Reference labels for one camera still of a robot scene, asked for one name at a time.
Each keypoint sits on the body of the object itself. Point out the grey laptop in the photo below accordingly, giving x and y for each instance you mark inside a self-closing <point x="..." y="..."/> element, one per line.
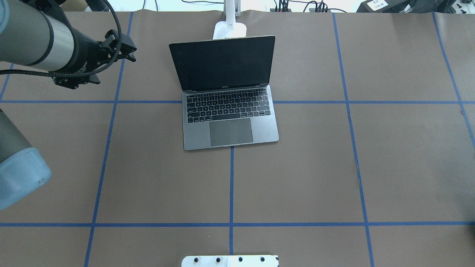
<point x="227" y="98"/>

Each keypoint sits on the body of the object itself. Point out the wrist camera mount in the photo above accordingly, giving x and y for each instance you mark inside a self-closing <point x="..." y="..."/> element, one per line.
<point x="110" y="52"/>

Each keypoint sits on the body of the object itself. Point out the white desk lamp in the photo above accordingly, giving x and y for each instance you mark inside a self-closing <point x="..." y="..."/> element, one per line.
<point x="230" y="28"/>

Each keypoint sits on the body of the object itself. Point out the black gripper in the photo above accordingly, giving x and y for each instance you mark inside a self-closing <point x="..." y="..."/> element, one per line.
<point x="82" y="52"/>

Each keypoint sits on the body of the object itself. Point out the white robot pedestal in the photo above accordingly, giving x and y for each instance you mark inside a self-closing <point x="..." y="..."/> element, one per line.
<point x="231" y="261"/>

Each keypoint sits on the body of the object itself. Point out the black device with white label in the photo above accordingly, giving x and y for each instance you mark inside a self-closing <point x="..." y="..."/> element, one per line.
<point x="382" y="6"/>

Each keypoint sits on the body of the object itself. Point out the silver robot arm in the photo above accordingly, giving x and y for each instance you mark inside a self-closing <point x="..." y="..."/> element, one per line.
<point x="36" y="33"/>

